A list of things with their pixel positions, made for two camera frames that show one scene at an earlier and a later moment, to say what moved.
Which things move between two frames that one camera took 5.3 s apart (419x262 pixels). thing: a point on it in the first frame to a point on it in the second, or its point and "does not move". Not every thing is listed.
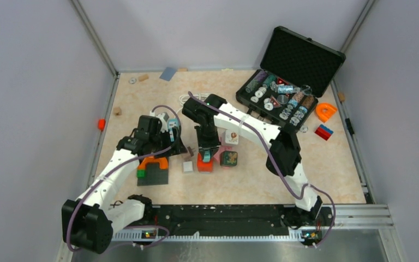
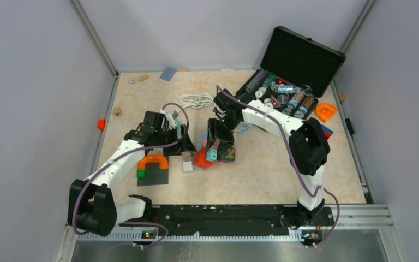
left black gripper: (178, 149) does not move
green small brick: (141, 173) does not move
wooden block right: (341, 96) does not move
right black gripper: (213, 145) to (214, 132)
